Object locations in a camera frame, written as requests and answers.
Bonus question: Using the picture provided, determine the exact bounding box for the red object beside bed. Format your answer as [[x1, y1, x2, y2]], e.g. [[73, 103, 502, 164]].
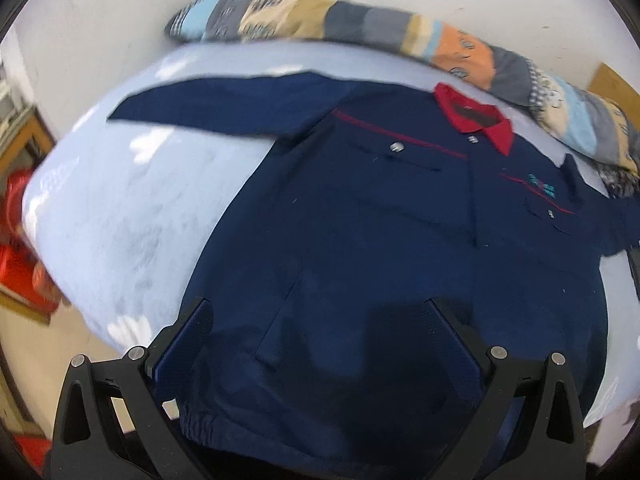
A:
[[1, 168, 61, 314]]

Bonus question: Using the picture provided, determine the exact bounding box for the navy work jacket red collar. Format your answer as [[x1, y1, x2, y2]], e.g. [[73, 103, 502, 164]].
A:
[[112, 73, 639, 479]]

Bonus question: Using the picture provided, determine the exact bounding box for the striped patchwork rolled quilt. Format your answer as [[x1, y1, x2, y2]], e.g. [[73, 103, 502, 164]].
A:
[[165, 0, 639, 174]]

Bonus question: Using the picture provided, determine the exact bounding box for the light blue cloud bed sheet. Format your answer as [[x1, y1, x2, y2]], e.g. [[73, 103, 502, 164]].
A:
[[23, 40, 639, 426]]

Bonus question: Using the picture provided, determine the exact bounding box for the dark patterned pillow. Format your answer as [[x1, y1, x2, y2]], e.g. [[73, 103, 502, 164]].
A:
[[596, 162, 640, 198]]

